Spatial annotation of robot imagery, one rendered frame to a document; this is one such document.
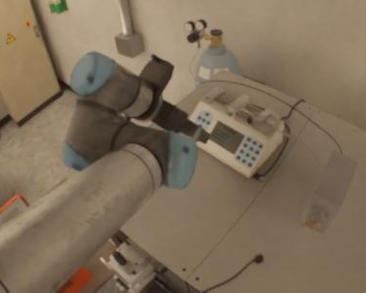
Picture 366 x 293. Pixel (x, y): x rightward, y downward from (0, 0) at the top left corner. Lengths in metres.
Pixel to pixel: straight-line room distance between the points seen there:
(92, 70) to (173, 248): 0.41
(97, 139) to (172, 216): 0.33
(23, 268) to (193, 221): 0.51
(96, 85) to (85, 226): 0.25
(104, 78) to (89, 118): 0.07
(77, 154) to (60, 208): 0.21
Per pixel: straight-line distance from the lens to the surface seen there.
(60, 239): 0.24
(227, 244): 0.65
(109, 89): 0.46
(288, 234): 0.67
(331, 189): 0.61
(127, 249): 0.84
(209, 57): 1.33
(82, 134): 0.45
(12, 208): 1.36
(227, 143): 0.76
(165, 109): 0.56
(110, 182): 0.29
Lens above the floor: 2.03
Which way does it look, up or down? 44 degrees down
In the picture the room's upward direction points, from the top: 8 degrees counter-clockwise
